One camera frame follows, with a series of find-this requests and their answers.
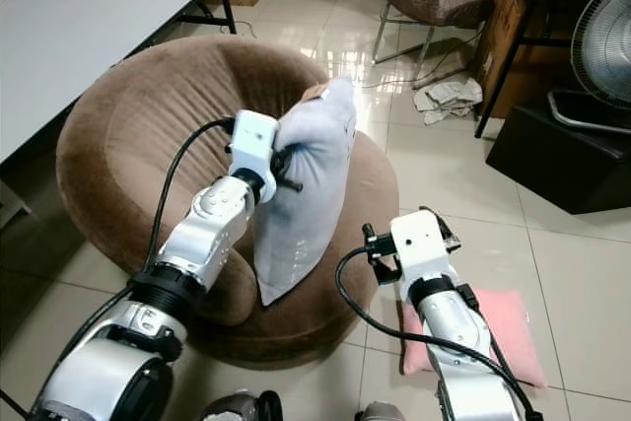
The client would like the grey pillow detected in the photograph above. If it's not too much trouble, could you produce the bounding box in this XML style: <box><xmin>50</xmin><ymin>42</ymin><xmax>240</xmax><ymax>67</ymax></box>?
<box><xmin>253</xmin><ymin>76</ymin><xmax>360</xmax><ymax>307</ymax></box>

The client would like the pink pillow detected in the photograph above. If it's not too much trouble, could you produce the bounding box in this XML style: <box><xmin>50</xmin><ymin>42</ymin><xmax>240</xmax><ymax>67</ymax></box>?
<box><xmin>399</xmin><ymin>288</ymin><xmax>549</xmax><ymax>390</ymax></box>

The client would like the round brown plush sofa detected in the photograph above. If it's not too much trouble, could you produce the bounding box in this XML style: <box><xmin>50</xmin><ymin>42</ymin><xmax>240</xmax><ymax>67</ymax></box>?
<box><xmin>56</xmin><ymin>36</ymin><xmax>401</xmax><ymax>364</ymax></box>

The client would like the black low cabinet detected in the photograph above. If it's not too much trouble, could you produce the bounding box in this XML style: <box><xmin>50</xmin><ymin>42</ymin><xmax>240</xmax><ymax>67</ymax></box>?
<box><xmin>485</xmin><ymin>105</ymin><xmax>631</xmax><ymax>216</ymax></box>

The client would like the crumpled grey cloth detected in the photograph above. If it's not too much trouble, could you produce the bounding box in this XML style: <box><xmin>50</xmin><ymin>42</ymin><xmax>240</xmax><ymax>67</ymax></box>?
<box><xmin>414</xmin><ymin>78</ymin><xmax>485</xmax><ymax>127</ymax></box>

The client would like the grey right robot leg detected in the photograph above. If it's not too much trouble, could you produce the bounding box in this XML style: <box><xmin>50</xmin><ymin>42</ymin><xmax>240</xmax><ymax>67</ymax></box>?
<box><xmin>355</xmin><ymin>401</ymin><xmax>406</xmax><ymax>421</ymax></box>

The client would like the grey robot leg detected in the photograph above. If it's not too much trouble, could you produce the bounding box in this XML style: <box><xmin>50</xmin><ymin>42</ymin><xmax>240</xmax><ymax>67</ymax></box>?
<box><xmin>202</xmin><ymin>389</ymin><xmax>283</xmax><ymax>421</ymax></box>
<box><xmin>355</xmin><ymin>401</ymin><xmax>406</xmax><ymax>421</ymax></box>

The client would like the grey left robot leg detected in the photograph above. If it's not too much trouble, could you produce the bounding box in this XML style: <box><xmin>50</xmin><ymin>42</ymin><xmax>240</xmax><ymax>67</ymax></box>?
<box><xmin>202</xmin><ymin>389</ymin><xmax>283</xmax><ymax>421</ymax></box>

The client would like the white table with black legs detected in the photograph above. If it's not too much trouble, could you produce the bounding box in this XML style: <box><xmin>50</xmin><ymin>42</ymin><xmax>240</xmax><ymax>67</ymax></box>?
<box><xmin>0</xmin><ymin>0</ymin><xmax>240</xmax><ymax>227</ymax></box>

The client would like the grey standing fan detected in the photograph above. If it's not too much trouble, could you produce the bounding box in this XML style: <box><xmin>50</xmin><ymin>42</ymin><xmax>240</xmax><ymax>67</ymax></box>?
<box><xmin>547</xmin><ymin>0</ymin><xmax>631</xmax><ymax>137</ymax></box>

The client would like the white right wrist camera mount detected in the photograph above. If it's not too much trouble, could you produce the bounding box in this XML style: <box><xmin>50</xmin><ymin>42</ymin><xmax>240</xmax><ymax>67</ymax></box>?
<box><xmin>387</xmin><ymin>209</ymin><xmax>446</xmax><ymax>285</ymax></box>

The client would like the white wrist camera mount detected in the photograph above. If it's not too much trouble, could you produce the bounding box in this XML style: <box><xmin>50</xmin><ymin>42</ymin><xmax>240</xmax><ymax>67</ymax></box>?
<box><xmin>387</xmin><ymin>209</ymin><xmax>446</xmax><ymax>285</ymax></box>
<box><xmin>229</xmin><ymin>110</ymin><xmax>280</xmax><ymax>178</ymax></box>

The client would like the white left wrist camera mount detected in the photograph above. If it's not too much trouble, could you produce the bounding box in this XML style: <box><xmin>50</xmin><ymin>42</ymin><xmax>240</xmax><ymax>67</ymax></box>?
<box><xmin>229</xmin><ymin>110</ymin><xmax>280</xmax><ymax>178</ymax></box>

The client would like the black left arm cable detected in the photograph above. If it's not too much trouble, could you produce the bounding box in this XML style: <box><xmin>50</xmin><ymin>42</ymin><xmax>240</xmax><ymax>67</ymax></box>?
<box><xmin>148</xmin><ymin>117</ymin><xmax>239</xmax><ymax>276</ymax></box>

